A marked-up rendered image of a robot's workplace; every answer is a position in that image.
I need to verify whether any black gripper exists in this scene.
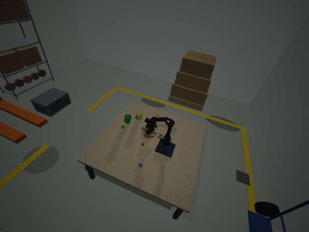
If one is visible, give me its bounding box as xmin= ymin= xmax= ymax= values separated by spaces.
xmin=145 ymin=125 xmax=157 ymax=134

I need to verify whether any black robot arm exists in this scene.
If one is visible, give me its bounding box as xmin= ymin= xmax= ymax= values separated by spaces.
xmin=144 ymin=116 xmax=175 ymax=146

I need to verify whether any green cup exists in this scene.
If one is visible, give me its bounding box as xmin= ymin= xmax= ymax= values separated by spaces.
xmin=125 ymin=114 xmax=131 ymax=124

